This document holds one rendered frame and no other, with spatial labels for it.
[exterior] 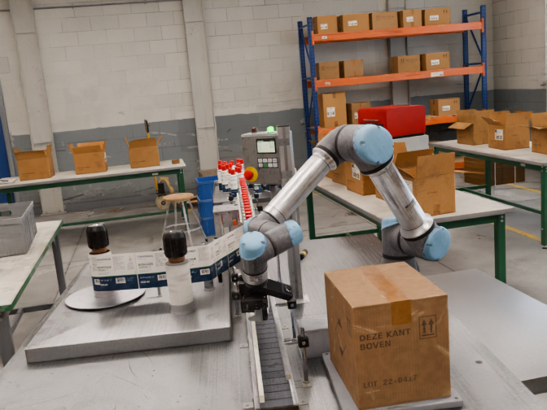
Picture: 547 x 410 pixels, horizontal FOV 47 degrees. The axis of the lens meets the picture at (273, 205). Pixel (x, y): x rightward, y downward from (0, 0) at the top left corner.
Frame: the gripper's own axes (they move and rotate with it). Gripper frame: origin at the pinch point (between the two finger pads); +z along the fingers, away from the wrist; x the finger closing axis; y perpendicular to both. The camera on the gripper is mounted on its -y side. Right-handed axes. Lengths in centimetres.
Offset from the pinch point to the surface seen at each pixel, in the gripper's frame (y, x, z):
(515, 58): -452, -722, 330
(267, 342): 0.3, 6.7, 2.5
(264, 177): -6, -58, -10
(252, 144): -3, -66, -20
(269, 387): 1.6, 31.9, -12.0
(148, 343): 38.8, -5.6, 12.7
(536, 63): -459, -672, 314
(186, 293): 26.0, -25.1, 12.1
